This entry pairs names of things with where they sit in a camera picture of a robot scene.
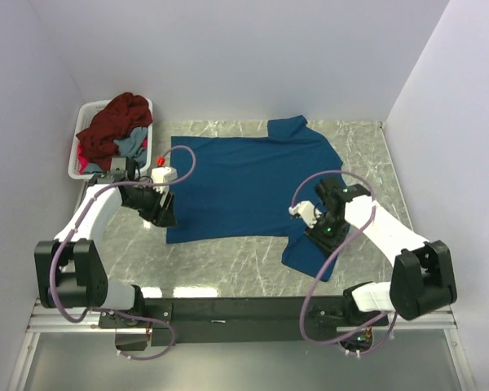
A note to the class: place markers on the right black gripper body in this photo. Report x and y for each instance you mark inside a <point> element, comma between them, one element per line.
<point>329,233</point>

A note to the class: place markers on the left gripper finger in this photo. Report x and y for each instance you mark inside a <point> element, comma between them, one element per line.
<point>165,218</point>
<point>168,204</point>

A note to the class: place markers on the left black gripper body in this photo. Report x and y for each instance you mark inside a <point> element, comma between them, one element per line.
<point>147,202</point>

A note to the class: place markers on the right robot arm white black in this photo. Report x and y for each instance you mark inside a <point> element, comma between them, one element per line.
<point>422,279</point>

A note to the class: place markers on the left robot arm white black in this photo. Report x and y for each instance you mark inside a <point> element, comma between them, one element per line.
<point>70,266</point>

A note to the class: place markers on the grey blue t shirt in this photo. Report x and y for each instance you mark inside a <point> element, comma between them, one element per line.
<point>137,133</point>

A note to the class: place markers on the white laundry basket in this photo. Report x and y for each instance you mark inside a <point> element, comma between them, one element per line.
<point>84,117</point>

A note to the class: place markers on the pink garment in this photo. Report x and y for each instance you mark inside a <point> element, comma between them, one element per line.
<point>138,153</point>

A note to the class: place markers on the dark red t shirt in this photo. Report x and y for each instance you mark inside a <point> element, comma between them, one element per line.
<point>116,121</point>

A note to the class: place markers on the black base beam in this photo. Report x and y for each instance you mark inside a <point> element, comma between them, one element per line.
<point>157,321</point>

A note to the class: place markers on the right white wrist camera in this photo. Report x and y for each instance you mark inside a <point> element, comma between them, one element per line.
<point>307,212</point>

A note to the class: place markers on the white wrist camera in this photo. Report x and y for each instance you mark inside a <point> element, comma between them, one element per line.
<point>163,175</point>
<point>307,212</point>

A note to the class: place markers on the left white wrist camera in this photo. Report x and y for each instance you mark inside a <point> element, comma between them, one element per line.
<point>163,175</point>

